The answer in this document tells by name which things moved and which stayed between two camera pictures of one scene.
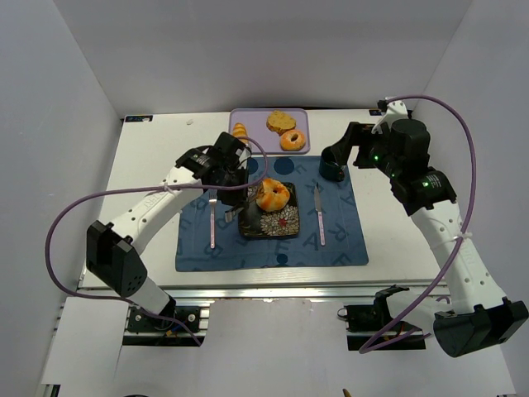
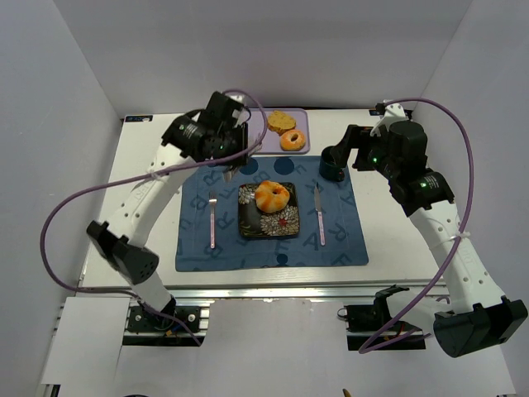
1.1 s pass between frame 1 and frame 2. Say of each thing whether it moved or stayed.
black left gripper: moved
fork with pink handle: stayed
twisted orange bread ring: stayed
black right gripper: stayed
